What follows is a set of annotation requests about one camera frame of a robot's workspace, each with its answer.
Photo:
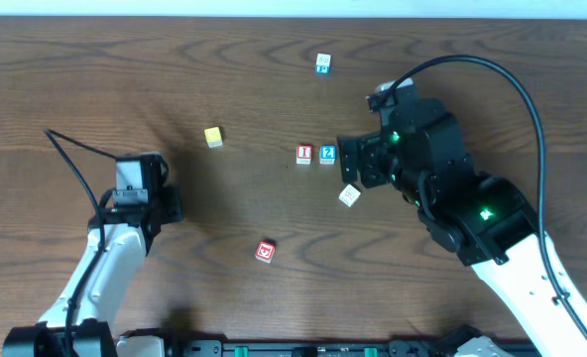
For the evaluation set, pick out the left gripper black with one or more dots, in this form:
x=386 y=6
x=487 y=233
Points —
x=173 y=204

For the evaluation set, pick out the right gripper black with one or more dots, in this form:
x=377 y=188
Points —
x=349 y=159

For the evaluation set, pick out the red block turning blue 2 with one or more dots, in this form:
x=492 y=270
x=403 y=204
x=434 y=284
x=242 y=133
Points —
x=327 y=154

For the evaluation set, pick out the red letter I block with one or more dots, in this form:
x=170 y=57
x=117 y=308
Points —
x=303 y=154

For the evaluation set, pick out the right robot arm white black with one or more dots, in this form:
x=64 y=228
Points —
x=482 y=219

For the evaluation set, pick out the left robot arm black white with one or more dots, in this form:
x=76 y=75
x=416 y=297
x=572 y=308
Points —
x=119 y=238

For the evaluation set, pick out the plain white wooden block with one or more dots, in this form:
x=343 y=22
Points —
x=349 y=194

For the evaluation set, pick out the blue and white block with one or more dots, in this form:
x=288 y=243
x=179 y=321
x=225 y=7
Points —
x=322 y=65

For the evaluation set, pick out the yellow wooden block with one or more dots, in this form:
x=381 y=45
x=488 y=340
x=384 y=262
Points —
x=213 y=137

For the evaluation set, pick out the red block near front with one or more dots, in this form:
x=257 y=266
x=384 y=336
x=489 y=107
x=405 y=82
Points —
x=265 y=251

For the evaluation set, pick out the black mounting rail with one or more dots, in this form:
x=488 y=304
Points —
x=156 y=343

